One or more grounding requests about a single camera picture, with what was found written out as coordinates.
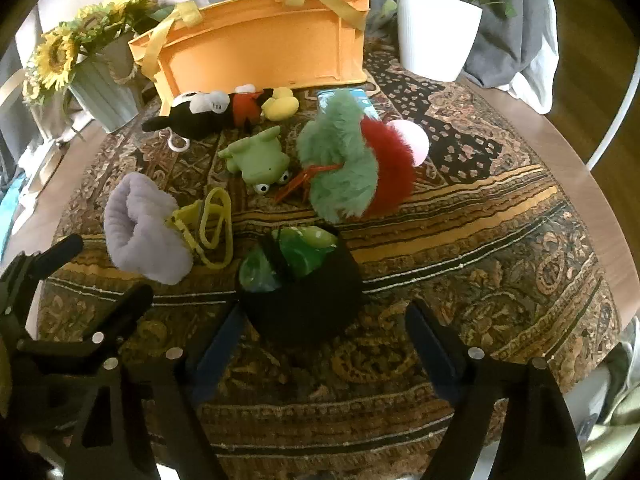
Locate purple egg-shaped sponge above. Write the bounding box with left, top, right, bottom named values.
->
left=103, top=172, right=193, bottom=285

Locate yellow blue fish plush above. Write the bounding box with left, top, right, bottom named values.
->
left=165, top=188, right=233, bottom=271

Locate black green soft pouch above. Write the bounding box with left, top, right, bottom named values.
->
left=235, top=224, right=363, bottom=348

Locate Mickey Mouse plush toy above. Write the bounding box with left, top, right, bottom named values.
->
left=142, top=84, right=299, bottom=153

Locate green frog plush toy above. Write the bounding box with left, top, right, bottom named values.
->
left=218, top=126, right=291, bottom=195

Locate green red fluffy plush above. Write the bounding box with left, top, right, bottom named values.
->
left=276, top=91, right=430, bottom=223

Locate blue tissue pack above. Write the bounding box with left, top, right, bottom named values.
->
left=316, top=88, right=380, bottom=120

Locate orange plastic storage basket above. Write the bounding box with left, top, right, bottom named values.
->
left=129, top=0, right=370, bottom=114

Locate light blue cloth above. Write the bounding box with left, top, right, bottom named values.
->
left=0, top=172, right=26, bottom=258

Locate grey ribbed vase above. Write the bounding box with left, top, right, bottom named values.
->
left=70, top=32, right=143, bottom=133

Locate sunflower bouquet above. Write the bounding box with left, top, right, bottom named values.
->
left=22, top=0, right=172, bottom=105

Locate patterned woven table rug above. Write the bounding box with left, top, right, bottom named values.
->
left=38, top=46, right=622, bottom=479

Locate white plant pot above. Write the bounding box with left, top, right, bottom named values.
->
left=397, top=0, right=483, bottom=82

